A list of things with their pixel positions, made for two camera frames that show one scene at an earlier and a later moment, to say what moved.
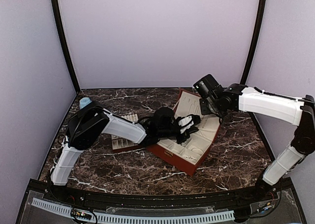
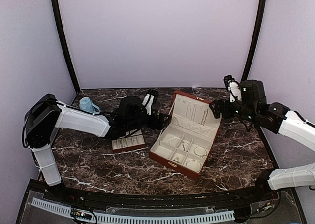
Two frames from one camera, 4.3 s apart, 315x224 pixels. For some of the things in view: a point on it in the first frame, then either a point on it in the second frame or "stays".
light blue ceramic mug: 83,102 stays
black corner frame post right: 250,51 stays
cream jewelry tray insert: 120,144 stays
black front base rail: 266,198 stays
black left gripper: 188,131 -> 160,124
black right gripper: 204,109 -> 226,113
